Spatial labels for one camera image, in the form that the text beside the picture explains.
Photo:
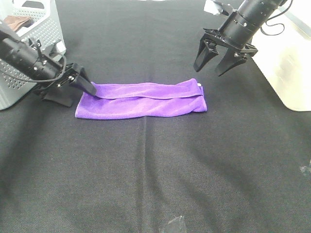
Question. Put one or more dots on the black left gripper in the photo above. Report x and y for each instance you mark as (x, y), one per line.
(73, 76)

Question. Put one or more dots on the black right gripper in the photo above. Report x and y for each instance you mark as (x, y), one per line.
(234, 56)

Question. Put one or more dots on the purple microfiber towel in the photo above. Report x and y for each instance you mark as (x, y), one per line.
(123, 101)

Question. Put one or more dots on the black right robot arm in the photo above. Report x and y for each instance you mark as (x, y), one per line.
(235, 33)

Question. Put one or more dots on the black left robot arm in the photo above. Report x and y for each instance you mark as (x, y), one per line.
(47, 68)

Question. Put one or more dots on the grey perforated plastic basket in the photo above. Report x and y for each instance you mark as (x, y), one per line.
(45, 27)

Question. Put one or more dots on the cream white storage box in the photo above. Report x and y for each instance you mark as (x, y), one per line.
(284, 58)

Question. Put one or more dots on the brown folded cloth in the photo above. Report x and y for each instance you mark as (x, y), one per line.
(17, 22)

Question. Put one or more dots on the clear tape piece right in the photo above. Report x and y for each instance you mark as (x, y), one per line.
(305, 169)

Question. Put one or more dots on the clear tape piece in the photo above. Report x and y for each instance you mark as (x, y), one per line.
(305, 169)
(177, 225)

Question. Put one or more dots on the clear tape piece front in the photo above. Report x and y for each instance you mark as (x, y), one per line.
(177, 225)

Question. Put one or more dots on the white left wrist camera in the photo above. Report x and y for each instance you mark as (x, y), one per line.
(58, 47)

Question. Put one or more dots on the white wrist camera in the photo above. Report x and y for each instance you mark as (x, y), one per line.
(217, 8)
(58, 47)

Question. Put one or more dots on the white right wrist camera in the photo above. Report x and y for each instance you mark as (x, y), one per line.
(217, 8)

